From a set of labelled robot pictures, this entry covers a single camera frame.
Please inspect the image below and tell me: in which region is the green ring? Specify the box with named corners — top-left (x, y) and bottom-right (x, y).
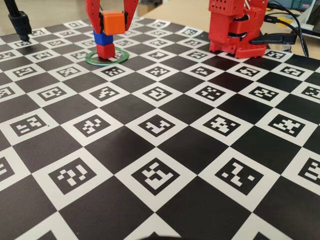
top-left (84, 48), bottom-right (130, 67)

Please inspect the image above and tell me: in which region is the black clamp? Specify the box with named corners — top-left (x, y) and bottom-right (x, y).
top-left (250, 33), bottom-right (298, 46)

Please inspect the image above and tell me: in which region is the orange cube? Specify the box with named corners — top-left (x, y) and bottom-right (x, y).
top-left (100, 10), bottom-right (127, 36)

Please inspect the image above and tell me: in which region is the red cube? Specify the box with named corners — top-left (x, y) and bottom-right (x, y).
top-left (96, 43), bottom-right (116, 60)

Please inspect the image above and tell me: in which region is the black white marker mat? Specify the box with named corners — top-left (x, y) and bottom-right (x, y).
top-left (0, 13), bottom-right (320, 240)

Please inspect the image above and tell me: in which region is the cardboard box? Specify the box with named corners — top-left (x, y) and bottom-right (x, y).
top-left (138, 2), bottom-right (154, 13)

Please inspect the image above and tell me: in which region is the black tripod leg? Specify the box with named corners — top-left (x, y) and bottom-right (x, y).
top-left (5, 0), bottom-right (33, 42)

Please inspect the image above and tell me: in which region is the thick black cable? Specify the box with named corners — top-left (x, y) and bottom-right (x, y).
top-left (267, 1), bottom-right (310, 57)

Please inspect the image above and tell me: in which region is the white framed device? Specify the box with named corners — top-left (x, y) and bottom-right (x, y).
top-left (298, 0), bottom-right (320, 32)

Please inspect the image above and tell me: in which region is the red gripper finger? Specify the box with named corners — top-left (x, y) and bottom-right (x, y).
top-left (84, 0), bottom-right (104, 35)
top-left (121, 0), bottom-right (140, 32)

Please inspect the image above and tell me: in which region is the blue cube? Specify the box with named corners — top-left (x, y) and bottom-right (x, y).
top-left (93, 29), bottom-right (114, 47)

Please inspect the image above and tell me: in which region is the black plug cable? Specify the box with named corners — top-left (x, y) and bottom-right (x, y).
top-left (264, 15), bottom-right (301, 35)

